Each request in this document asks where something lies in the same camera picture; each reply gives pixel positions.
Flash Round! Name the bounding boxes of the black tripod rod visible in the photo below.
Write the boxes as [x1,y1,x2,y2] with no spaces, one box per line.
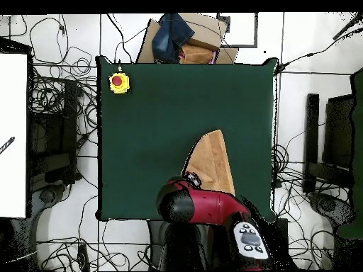
[333,12,363,40]

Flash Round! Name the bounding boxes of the dark green table cloth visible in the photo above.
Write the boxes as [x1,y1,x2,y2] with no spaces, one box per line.
[95,55,279,222]

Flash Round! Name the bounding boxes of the black power box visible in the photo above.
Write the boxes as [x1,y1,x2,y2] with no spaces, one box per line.
[276,217,289,256]

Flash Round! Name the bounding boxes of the blue denim jeans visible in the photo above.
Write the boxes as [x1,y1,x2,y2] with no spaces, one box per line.
[151,13,196,63]

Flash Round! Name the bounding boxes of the black rectangular frame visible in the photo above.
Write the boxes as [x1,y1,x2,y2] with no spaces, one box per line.
[216,12,259,48]

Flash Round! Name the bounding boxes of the yellow emergency stop button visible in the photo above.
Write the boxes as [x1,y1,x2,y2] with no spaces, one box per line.
[108,65,131,95]

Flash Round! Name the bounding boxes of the black stand base foot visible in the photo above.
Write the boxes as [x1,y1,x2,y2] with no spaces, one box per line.
[308,191,356,227]
[30,183,69,210]

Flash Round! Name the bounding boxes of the orange folded cloth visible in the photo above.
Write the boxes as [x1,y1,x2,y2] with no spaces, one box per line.
[179,44,216,64]

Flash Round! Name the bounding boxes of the striped black rod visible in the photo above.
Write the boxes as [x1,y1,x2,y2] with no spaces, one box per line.
[0,136,16,155]

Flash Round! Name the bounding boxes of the white flat panel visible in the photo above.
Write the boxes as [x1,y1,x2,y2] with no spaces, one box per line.
[0,53,28,218]

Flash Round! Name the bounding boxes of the tan terry towel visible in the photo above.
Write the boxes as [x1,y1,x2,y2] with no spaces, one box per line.
[180,129,236,196]

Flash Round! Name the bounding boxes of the black equipment rack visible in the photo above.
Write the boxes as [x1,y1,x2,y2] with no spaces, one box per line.
[323,94,355,171]
[28,79,79,191]

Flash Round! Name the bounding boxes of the black flat bar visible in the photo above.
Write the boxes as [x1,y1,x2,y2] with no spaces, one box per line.
[302,93,320,195]

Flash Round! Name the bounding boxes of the brown cardboard box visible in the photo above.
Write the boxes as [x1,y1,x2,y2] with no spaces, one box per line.
[136,12,239,64]

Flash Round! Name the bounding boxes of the floor cable tangle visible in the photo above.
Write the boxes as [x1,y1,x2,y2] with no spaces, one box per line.
[28,16,99,159]
[270,144,350,270]

